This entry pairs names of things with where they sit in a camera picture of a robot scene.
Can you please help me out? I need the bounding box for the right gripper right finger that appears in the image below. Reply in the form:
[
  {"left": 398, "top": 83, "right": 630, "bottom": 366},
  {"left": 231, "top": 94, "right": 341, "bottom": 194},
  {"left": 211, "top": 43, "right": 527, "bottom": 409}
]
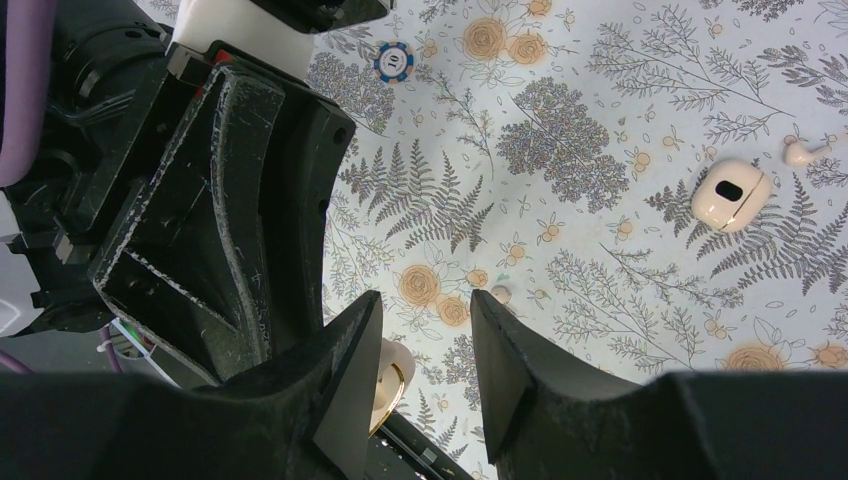
[{"left": 471, "top": 290, "right": 847, "bottom": 479}]

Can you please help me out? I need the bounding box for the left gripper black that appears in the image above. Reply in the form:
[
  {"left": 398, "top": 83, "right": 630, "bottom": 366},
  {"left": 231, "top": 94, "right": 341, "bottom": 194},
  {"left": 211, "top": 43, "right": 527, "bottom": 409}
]
[{"left": 6, "top": 39, "right": 356, "bottom": 384}]

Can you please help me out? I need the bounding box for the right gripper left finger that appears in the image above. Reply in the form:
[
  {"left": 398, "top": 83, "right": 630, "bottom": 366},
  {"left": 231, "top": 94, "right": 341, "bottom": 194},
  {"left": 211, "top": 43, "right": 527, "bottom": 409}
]
[{"left": 1, "top": 291, "right": 382, "bottom": 479}]

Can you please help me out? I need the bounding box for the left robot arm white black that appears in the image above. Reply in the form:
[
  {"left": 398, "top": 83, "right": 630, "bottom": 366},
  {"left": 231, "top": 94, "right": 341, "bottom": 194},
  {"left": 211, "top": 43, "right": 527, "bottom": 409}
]
[{"left": 1, "top": 1, "right": 356, "bottom": 383}]

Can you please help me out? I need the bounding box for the floral patterned table mat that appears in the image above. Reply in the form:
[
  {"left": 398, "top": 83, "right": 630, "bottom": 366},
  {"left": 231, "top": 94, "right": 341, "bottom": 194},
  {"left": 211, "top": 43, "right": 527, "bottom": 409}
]
[{"left": 307, "top": 1, "right": 847, "bottom": 479}]

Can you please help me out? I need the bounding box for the blue poker chip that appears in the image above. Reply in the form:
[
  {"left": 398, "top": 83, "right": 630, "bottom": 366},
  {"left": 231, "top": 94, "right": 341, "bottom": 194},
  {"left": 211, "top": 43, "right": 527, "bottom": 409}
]
[{"left": 372, "top": 41, "right": 415, "bottom": 84}]

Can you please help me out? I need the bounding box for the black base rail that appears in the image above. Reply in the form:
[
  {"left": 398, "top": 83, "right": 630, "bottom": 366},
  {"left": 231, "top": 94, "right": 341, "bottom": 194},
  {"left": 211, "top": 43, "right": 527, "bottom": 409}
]
[{"left": 363, "top": 413, "right": 472, "bottom": 480}]

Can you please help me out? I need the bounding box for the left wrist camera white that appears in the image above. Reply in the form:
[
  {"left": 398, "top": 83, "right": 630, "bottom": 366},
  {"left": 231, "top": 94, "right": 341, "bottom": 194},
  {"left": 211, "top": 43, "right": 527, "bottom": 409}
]
[{"left": 167, "top": 0, "right": 396, "bottom": 86}]

